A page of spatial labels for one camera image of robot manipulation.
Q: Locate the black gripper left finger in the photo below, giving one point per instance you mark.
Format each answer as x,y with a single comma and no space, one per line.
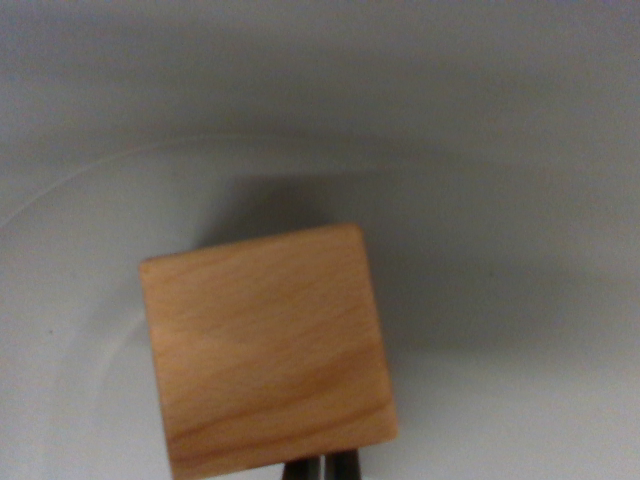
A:
300,471

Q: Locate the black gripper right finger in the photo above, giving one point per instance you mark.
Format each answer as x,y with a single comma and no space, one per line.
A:
344,466

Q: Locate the wooden cube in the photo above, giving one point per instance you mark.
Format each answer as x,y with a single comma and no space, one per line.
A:
267,352

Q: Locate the grey plastic bin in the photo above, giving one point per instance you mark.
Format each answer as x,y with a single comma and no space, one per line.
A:
500,200

